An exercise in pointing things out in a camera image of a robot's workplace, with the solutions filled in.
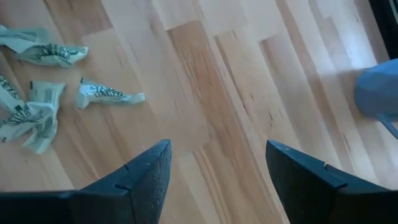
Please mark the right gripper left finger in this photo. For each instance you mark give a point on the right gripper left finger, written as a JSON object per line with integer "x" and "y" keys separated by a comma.
{"x": 124, "y": 202}

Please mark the black aluminium table frame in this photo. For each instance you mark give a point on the black aluminium table frame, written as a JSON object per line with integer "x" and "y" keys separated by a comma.
{"x": 387, "y": 25}

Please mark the purple plastic mug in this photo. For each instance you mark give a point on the purple plastic mug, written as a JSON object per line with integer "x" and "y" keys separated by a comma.
{"x": 376, "y": 90}

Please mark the green white sweetener packet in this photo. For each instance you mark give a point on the green white sweetener packet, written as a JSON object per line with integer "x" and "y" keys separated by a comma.
{"x": 102, "y": 93}
{"x": 46, "y": 93}
{"x": 9, "y": 93}
{"x": 18, "y": 39}
{"x": 53, "y": 54}
{"x": 34, "y": 124}

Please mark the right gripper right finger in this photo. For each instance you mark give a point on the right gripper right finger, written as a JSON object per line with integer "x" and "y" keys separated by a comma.
{"x": 311, "y": 199}

